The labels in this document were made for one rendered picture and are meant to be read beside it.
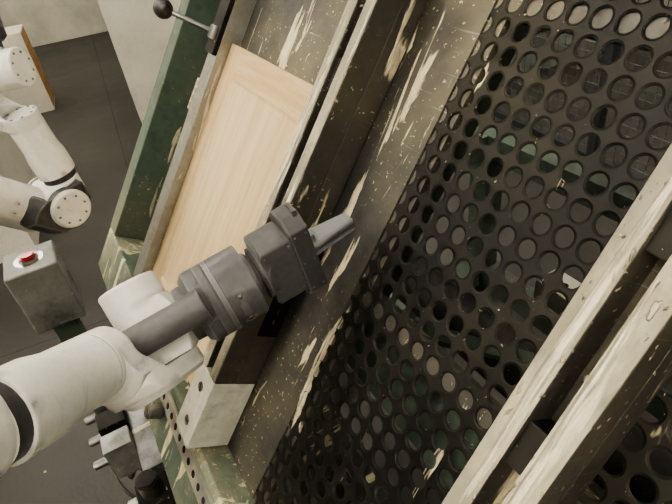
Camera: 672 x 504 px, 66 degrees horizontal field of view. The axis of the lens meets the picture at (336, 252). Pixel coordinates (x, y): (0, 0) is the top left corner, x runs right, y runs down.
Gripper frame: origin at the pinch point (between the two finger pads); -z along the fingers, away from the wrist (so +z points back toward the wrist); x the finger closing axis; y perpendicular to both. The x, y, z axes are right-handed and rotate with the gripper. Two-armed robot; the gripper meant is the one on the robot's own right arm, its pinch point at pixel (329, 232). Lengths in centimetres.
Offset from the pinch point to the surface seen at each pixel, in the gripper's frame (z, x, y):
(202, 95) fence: -3, 1, 58
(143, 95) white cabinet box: -18, -102, 402
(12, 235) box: 93, -98, 261
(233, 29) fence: -14, 10, 57
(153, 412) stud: 35, -33, 22
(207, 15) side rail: -16, 8, 81
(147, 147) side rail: 11, -14, 81
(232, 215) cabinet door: 5.6, -11.4, 31.8
